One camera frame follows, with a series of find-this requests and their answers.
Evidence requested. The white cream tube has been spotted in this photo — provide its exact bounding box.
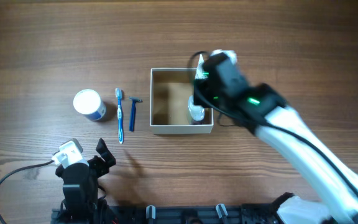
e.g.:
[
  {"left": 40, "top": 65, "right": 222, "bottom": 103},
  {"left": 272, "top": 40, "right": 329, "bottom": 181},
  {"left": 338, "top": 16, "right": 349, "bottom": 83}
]
[{"left": 195, "top": 54, "right": 207, "bottom": 79}]

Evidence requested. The clear spray bottle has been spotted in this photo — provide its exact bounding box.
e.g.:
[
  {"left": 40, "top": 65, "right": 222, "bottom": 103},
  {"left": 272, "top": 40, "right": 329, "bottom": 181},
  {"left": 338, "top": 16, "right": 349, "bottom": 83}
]
[{"left": 187, "top": 95, "right": 205, "bottom": 125}]

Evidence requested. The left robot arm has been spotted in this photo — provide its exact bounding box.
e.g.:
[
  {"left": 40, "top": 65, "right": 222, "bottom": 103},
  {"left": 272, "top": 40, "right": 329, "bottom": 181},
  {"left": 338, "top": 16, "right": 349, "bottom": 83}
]
[{"left": 51, "top": 138, "right": 119, "bottom": 223}]

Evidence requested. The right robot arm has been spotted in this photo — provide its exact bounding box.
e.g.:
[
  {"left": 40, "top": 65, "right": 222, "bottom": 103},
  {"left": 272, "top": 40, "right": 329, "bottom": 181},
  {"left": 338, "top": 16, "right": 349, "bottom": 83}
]
[{"left": 187, "top": 50, "right": 358, "bottom": 223}]

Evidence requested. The cotton swab tub blue label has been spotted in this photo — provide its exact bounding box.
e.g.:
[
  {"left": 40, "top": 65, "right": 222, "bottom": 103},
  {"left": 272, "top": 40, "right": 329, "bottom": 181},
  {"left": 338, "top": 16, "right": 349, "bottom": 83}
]
[{"left": 73, "top": 89, "right": 106, "bottom": 121}]

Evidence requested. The white cardboard box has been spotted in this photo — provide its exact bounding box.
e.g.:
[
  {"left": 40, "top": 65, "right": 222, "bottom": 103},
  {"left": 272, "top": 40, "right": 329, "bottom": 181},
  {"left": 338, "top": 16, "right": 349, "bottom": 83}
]
[{"left": 150, "top": 68, "right": 214, "bottom": 135}]

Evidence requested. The blue white toothbrush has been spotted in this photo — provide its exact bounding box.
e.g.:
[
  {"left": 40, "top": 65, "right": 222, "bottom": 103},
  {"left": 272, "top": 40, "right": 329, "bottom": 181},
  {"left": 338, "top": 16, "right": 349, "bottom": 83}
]
[{"left": 115, "top": 88, "right": 124, "bottom": 144}]

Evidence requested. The blue disposable razor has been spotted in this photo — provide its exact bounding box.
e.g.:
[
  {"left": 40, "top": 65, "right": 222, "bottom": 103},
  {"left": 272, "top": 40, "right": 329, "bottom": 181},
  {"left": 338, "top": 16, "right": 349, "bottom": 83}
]
[{"left": 129, "top": 96, "right": 142, "bottom": 132}]

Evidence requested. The black right camera cable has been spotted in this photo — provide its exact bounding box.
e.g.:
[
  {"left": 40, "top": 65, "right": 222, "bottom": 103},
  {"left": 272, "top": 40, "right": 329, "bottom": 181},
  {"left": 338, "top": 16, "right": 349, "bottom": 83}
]
[{"left": 187, "top": 50, "right": 358, "bottom": 215}]

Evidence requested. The black camera cable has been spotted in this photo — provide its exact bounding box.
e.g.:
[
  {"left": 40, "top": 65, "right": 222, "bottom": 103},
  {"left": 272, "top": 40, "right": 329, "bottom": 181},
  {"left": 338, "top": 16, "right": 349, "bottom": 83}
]
[
  {"left": 187, "top": 50, "right": 358, "bottom": 215},
  {"left": 0, "top": 160, "right": 55, "bottom": 224}
]

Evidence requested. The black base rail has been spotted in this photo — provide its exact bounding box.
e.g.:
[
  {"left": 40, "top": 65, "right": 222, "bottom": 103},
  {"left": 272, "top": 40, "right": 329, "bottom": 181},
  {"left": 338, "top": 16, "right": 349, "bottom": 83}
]
[{"left": 51, "top": 203, "right": 280, "bottom": 224}]

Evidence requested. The black left camera cable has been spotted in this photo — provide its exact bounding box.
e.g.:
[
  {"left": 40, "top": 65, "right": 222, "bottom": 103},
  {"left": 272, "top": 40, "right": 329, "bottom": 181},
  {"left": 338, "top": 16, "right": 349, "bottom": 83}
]
[{"left": 0, "top": 160, "right": 55, "bottom": 224}]

